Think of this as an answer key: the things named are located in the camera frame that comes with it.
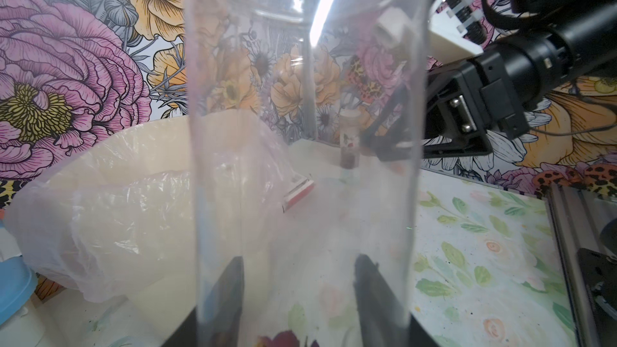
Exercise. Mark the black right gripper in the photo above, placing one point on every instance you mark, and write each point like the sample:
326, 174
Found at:
467, 99

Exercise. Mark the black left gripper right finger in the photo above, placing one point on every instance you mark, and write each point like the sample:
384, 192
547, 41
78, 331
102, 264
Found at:
382, 318

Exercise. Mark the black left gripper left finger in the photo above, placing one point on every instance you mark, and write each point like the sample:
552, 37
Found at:
216, 321

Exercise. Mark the clear jar with dried flowers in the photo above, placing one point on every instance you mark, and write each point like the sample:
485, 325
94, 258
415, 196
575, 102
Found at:
307, 124

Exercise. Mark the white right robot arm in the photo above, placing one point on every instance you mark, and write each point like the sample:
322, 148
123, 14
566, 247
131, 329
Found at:
591, 22

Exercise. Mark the pink tea packet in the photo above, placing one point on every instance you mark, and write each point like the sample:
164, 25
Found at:
299, 188

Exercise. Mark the tall jar with white lid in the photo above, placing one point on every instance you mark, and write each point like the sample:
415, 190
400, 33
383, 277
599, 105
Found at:
349, 129

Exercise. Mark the bin with plastic liner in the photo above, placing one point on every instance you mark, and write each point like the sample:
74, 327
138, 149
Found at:
155, 213

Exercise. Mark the blue lidded storage box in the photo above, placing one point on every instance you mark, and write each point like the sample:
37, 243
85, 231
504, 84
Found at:
20, 322

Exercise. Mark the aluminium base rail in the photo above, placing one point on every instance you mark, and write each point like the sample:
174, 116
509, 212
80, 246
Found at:
584, 225

